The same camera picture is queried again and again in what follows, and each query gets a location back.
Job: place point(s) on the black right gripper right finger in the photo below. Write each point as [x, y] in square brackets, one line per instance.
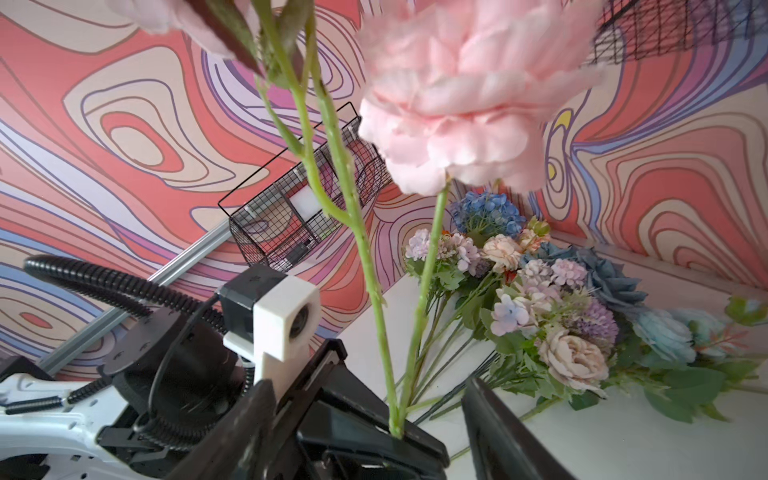
[501, 446]

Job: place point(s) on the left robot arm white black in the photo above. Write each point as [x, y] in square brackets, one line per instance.
[225, 388]

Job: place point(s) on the black wire basket back wall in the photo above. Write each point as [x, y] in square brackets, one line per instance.
[636, 30]

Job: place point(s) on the black wire basket left wall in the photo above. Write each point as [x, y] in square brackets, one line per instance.
[282, 224]

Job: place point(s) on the pastel mixed flower bouquet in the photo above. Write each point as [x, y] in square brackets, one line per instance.
[510, 365]

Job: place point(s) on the blue hydrangea flower stem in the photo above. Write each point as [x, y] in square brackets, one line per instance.
[487, 213]

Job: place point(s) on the black wire basket wall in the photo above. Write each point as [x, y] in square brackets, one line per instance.
[282, 224]
[636, 30]

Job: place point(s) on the teal succulent flower bunch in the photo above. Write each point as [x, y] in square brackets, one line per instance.
[636, 312]

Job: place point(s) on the pink peony flower stem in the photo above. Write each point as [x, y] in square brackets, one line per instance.
[459, 91]

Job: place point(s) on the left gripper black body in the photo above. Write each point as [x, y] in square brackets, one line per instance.
[330, 425]

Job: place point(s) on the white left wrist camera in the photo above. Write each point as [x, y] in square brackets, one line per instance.
[270, 318]

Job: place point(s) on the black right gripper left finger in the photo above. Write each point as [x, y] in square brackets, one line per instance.
[238, 440]

